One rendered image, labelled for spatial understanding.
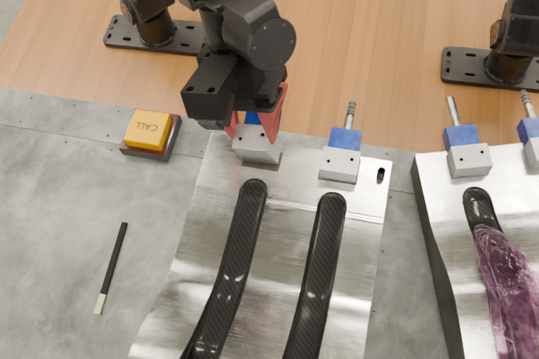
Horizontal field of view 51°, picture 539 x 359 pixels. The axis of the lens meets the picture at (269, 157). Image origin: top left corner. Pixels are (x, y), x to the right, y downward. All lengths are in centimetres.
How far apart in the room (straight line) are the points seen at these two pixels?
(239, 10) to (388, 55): 47
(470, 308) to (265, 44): 39
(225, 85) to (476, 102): 49
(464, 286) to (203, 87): 39
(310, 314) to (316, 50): 48
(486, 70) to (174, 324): 62
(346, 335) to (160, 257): 31
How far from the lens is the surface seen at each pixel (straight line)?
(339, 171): 75
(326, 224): 75
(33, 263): 93
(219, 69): 63
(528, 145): 86
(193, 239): 77
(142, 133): 91
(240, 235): 76
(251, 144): 74
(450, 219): 80
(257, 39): 57
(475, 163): 82
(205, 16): 64
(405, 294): 82
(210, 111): 61
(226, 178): 78
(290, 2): 108
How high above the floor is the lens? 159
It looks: 62 degrees down
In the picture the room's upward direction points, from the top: 11 degrees counter-clockwise
